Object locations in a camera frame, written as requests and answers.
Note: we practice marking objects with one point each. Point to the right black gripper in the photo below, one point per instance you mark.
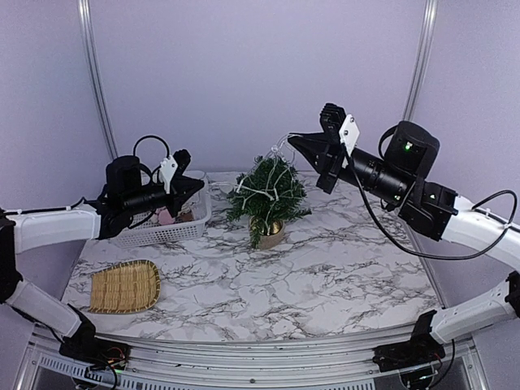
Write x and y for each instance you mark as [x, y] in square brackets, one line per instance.
[329, 162]

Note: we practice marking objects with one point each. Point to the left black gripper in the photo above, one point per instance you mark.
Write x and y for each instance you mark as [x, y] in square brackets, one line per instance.
[182, 188]

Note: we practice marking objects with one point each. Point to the pink pompom ornament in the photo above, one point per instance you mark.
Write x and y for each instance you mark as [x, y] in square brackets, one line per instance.
[165, 218]

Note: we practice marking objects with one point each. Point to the white plastic basket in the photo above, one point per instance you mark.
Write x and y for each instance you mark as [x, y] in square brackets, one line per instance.
[152, 232]

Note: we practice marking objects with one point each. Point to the small green christmas tree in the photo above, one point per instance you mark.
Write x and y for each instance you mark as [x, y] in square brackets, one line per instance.
[269, 194]

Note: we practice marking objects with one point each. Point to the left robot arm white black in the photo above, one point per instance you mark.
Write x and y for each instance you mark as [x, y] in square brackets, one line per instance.
[131, 189]

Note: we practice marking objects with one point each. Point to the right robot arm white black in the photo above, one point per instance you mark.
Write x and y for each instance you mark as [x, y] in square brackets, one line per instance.
[398, 177]

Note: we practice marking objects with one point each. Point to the woven bamboo tray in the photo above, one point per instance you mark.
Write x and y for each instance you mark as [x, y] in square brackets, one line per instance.
[125, 288]

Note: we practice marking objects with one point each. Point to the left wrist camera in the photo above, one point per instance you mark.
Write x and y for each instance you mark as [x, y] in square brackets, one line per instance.
[171, 165]

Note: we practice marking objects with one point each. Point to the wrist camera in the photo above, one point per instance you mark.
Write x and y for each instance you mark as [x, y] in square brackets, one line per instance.
[340, 128]
[171, 165]

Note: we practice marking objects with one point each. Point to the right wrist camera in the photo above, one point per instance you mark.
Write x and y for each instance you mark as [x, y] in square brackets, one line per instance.
[340, 128]

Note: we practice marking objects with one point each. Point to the right aluminium frame post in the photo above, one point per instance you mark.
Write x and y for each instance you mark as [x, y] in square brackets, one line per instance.
[425, 42]

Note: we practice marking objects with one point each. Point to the front aluminium rail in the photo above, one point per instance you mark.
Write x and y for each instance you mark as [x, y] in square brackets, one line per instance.
[334, 362]

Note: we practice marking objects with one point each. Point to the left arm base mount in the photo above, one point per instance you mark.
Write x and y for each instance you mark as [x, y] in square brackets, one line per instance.
[98, 351]

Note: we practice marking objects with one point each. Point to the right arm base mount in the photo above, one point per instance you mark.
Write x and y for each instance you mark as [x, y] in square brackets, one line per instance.
[420, 348]

